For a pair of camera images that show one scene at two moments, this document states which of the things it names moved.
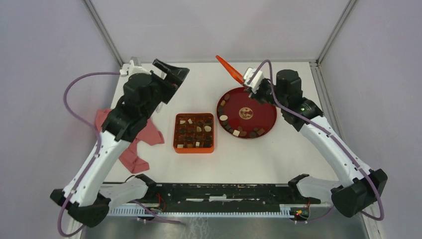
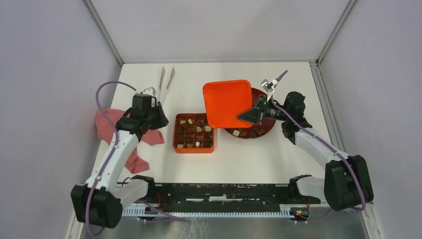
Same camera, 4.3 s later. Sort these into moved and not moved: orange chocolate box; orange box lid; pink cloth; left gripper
Moved: left gripper; orange box lid
Not moved: orange chocolate box; pink cloth
